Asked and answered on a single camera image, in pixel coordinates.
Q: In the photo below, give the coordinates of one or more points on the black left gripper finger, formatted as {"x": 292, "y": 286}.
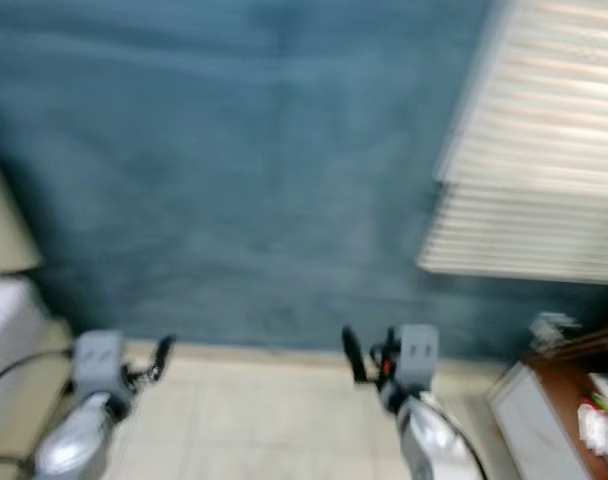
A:
{"x": 164, "y": 356}

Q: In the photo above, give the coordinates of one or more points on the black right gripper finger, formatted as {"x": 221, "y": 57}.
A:
{"x": 355, "y": 355}
{"x": 391, "y": 339}

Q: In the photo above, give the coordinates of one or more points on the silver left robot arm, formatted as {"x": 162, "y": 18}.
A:
{"x": 74, "y": 450}

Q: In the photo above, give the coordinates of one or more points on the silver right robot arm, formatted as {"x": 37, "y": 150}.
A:
{"x": 429, "y": 440}

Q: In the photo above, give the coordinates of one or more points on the beige bed base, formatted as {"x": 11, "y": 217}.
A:
{"x": 44, "y": 350}

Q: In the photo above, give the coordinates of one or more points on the white chevron pattern mattress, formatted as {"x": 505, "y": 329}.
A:
{"x": 9, "y": 325}

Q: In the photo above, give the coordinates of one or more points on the crumpled clear plastic wrapper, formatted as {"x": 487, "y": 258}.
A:
{"x": 552, "y": 333}

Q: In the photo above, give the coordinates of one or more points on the brown wooden cabinet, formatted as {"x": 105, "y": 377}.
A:
{"x": 544, "y": 420}

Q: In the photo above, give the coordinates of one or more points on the teal carpet rug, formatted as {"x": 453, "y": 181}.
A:
{"x": 244, "y": 170}

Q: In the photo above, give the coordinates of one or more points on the cream tufted headboard cushion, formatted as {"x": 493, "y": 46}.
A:
{"x": 6, "y": 225}

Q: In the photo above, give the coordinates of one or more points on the white packet with red print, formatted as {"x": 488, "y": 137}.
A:
{"x": 602, "y": 420}

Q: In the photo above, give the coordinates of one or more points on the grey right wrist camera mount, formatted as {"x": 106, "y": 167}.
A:
{"x": 419, "y": 355}

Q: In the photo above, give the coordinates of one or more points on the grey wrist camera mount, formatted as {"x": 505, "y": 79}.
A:
{"x": 99, "y": 362}
{"x": 419, "y": 355}

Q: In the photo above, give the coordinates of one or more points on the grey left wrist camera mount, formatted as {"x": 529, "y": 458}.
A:
{"x": 99, "y": 362}

